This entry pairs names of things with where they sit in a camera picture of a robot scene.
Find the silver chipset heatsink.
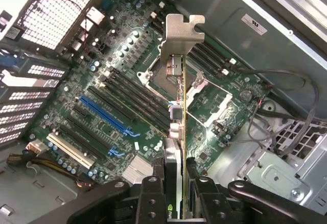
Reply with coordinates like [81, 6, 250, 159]
[121, 154, 154, 184]

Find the metal disk bay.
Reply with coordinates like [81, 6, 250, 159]
[236, 120, 327, 208]

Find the black expansion slot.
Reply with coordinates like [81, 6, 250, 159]
[67, 116, 113, 156]
[87, 85, 136, 124]

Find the white expansion slot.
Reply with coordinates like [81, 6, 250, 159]
[45, 132, 96, 170]

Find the blue expansion slot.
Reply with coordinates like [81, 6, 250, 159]
[78, 95, 129, 133]

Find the round coin battery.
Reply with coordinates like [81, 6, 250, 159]
[239, 89, 254, 104]

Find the CPU socket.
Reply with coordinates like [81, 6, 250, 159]
[136, 47, 206, 93]

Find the green motherboard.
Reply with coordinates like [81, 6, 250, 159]
[25, 0, 272, 187]

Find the black and silver PC case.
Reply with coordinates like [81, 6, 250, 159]
[0, 0, 327, 224]

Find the yellow and black wire bundle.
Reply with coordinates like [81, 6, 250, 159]
[7, 151, 79, 184]

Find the thin red fan wire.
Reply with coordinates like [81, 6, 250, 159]
[16, 0, 94, 55]

